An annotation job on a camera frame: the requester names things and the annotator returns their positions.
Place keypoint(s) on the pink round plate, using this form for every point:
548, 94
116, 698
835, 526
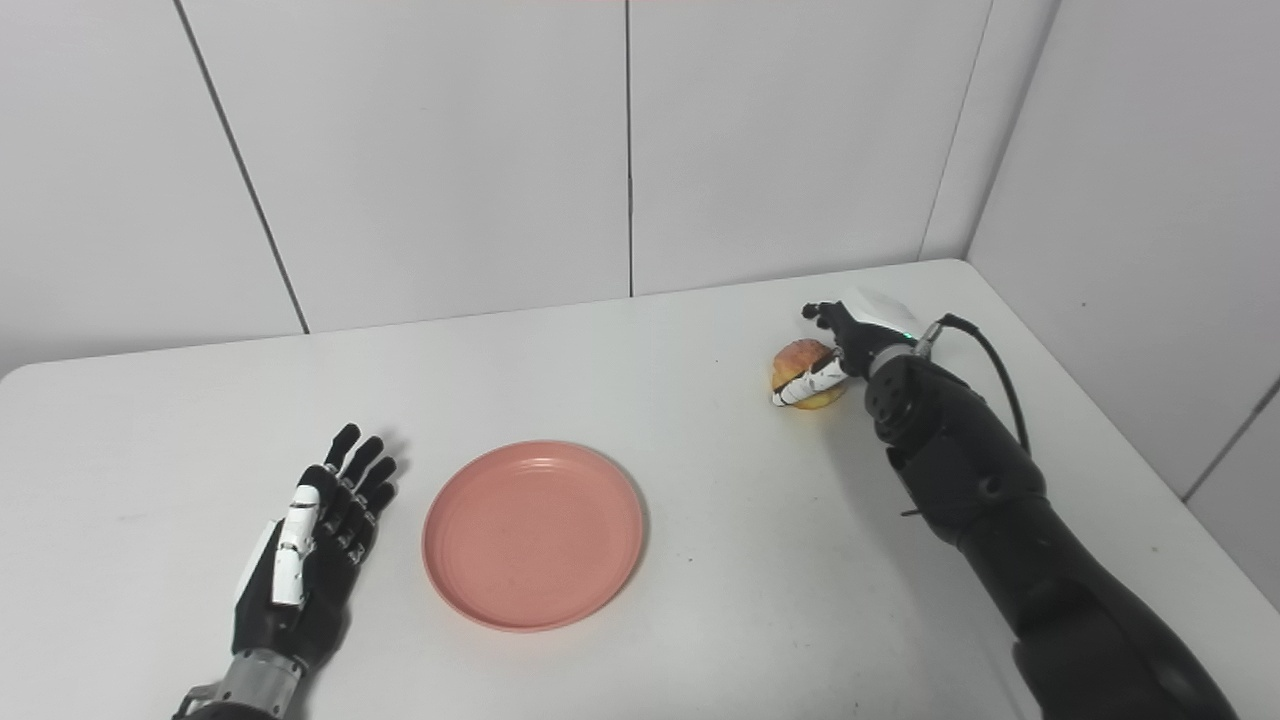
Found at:
530, 535

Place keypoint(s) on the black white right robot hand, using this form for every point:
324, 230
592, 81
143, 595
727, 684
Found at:
865, 335

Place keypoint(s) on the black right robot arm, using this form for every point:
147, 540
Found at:
1010, 520

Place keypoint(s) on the cream puff pastry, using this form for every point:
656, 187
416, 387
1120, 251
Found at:
795, 362

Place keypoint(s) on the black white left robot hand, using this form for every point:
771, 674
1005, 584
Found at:
270, 620

